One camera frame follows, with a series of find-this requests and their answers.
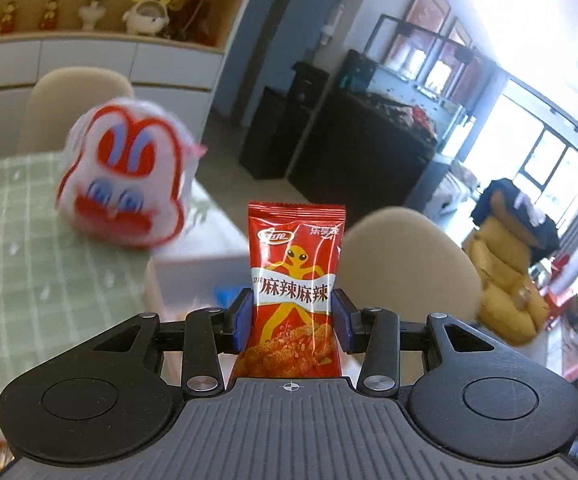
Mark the small framed wall picture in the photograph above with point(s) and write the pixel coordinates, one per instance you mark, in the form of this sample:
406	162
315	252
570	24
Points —
459	32

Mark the large framed wall picture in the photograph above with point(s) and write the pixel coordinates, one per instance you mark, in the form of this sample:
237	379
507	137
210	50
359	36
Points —
426	12

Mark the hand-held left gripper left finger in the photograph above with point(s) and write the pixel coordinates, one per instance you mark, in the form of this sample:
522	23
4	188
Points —
241	320

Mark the white wall device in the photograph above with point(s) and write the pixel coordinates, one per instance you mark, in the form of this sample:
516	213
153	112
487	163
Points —
332	24

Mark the beige chair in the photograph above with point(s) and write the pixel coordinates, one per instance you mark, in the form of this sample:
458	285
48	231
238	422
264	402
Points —
69	105
409	260

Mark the black floor appliance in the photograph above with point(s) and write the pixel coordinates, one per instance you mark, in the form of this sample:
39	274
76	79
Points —
274	130

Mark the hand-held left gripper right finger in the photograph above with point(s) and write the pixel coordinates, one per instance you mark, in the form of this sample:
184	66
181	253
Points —
344	320

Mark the white plush toy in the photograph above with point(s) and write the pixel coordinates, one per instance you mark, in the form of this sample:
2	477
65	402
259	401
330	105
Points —
144	17

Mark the brown plush toy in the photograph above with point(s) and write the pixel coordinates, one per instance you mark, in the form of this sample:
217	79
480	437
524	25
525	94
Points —
191	12

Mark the white floral table cloth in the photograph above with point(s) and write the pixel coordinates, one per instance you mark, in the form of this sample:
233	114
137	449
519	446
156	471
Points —
214	220

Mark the balcony glass door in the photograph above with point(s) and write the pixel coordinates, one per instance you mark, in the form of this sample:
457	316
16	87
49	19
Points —
544	150

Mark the wood and white shelf cabinet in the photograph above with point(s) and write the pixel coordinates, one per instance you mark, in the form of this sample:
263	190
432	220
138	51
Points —
169	65

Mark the glass fish tank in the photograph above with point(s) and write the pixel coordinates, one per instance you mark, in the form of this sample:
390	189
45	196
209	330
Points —
399	90

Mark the white vase with plant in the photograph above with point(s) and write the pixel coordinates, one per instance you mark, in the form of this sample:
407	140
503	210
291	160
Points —
91	15

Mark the yellow sofa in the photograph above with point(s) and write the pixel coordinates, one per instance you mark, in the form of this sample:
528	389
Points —
504	280

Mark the green checked tablecloth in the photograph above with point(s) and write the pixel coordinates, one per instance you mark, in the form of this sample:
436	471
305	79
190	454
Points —
29	270

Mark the red figurine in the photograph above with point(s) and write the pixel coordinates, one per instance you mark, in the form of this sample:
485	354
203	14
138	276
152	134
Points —
50	14
8	19

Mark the red snack packet yellow figure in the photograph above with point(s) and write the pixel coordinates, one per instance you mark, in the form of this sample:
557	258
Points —
294	260

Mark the white storage box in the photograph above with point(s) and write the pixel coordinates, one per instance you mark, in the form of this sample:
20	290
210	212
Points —
194	270

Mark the dark clothes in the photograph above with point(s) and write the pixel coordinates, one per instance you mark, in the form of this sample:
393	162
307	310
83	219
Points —
509	205

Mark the black low cabinet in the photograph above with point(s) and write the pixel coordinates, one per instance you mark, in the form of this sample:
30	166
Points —
359	170

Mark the white red rabbit bag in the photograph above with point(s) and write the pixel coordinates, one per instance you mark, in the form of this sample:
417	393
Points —
119	175

